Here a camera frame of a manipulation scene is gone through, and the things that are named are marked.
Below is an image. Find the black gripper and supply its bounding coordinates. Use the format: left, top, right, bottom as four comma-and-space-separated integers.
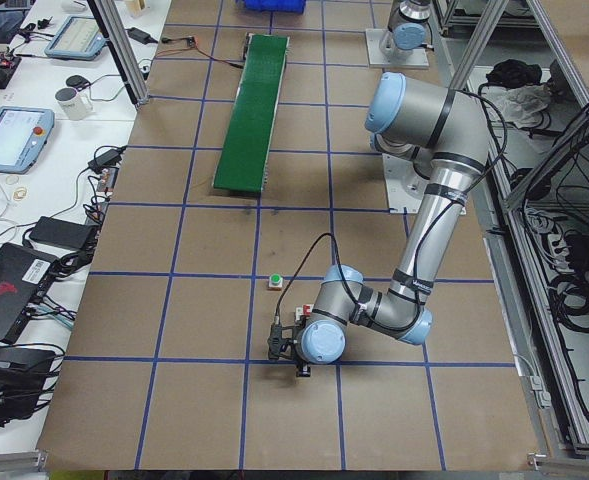
267, 322, 311, 378

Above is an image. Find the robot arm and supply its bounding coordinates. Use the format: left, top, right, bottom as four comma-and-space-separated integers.
380, 0, 431, 55
267, 72, 489, 377

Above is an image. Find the green conveyor belt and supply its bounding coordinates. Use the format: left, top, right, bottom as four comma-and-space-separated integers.
213, 34, 289, 194

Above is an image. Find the black laptop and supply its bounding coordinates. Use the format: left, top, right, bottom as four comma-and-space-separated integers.
0, 243, 58, 344

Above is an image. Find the white mug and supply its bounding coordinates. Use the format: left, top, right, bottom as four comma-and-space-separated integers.
55, 87, 93, 121

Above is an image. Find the teach pendant tablet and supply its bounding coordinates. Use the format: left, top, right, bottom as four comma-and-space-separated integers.
0, 106, 55, 174
44, 15, 106, 61

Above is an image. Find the blue plastic bin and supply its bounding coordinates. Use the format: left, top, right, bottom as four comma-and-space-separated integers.
243, 0, 306, 14

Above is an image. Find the green push button switch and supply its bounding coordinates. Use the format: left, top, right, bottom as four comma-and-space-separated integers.
267, 273, 284, 291

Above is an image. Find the red black wire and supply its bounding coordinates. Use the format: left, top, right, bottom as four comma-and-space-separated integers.
156, 35, 245, 69

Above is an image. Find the aluminium frame post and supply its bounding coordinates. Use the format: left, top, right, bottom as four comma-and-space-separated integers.
88, 0, 149, 108

